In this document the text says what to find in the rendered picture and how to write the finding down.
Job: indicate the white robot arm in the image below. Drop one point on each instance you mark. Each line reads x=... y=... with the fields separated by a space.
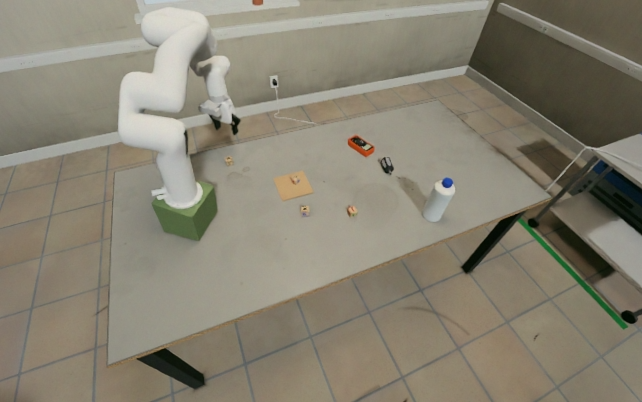
x=165 y=90

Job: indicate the tan square mat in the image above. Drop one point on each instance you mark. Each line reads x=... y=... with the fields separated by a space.
x=288 y=190

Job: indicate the orange pocket multimeter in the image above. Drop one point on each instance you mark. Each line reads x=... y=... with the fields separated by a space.
x=361 y=146

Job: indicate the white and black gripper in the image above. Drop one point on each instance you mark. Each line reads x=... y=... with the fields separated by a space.
x=228 y=115

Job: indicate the white bottle with blue cap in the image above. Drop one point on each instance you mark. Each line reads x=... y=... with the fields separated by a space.
x=438 y=200

